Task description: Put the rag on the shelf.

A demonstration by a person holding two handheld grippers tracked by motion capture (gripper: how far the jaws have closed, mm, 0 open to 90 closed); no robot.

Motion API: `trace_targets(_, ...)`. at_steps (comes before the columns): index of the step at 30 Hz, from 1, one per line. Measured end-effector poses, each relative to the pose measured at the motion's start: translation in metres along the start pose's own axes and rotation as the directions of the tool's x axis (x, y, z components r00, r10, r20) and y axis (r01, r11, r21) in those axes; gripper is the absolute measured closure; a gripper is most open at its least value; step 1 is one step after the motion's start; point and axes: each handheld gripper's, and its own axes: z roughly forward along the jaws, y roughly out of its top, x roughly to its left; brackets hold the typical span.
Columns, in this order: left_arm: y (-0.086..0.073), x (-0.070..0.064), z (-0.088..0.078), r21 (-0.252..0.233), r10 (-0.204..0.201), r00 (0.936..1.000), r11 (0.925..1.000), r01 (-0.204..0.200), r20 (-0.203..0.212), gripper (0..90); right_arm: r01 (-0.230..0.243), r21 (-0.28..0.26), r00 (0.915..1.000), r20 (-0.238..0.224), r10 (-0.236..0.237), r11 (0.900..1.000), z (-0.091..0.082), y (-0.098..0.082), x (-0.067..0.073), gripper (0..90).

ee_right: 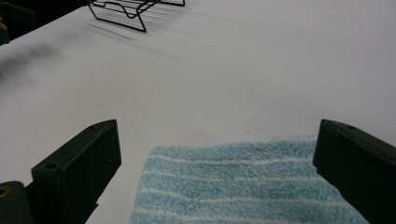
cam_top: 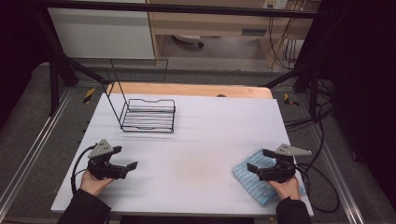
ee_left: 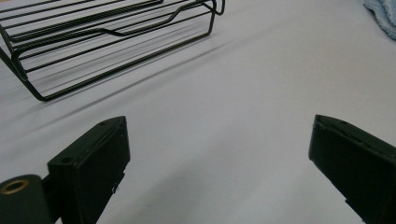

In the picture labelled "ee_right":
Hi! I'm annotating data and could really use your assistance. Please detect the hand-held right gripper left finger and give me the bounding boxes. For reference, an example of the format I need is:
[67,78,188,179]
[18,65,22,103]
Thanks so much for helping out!
[25,119,122,224]

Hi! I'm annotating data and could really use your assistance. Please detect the blue striped towel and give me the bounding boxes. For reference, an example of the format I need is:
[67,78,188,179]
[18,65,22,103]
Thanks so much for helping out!
[130,134,372,224]

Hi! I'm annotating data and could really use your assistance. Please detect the black wire rack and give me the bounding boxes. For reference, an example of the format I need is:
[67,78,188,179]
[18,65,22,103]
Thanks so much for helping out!
[87,0,186,34]

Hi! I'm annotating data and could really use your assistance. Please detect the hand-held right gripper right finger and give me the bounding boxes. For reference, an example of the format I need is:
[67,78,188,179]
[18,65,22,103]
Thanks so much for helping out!
[312,119,396,224]

